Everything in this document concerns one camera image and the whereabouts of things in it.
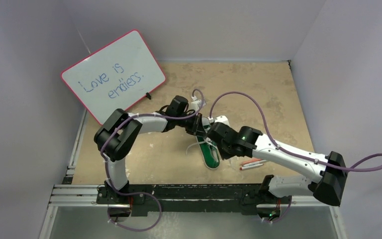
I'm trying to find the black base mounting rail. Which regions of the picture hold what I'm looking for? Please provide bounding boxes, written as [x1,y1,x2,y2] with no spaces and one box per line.
[96,183,290,218]

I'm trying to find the white shoelace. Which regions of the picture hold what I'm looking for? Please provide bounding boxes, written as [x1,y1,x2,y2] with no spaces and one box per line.
[185,138,218,155]

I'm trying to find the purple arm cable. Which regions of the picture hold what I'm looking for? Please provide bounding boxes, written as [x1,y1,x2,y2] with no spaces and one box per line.
[209,91,382,225]
[100,89,205,233]

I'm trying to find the red white marker pen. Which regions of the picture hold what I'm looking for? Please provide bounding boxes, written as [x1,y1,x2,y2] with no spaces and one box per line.
[239,161,264,171]

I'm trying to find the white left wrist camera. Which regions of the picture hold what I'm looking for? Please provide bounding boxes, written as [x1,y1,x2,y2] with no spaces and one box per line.
[188,96,206,112]

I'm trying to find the pink framed whiteboard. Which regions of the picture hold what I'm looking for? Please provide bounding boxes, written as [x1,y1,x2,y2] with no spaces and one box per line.
[61,29,166,124]

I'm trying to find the green canvas sneaker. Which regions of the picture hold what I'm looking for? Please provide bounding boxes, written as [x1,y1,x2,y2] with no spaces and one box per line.
[196,136,221,170]

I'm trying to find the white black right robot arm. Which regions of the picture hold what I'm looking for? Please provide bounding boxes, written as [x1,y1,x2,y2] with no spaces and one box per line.
[206,122,348,206]

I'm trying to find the orange marker pen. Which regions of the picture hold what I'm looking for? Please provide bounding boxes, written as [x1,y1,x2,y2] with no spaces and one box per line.
[240,159,266,166]

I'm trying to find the silver aluminium frame rail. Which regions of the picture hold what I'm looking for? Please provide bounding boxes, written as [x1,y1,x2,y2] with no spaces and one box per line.
[39,184,348,239]

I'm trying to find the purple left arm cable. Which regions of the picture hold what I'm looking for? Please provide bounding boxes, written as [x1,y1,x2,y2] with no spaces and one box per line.
[100,89,205,233]

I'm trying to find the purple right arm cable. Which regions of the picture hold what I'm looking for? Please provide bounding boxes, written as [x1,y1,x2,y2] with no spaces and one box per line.
[209,91,382,225]

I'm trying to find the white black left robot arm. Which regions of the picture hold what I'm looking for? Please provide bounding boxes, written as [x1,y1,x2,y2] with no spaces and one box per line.
[94,96,206,197]

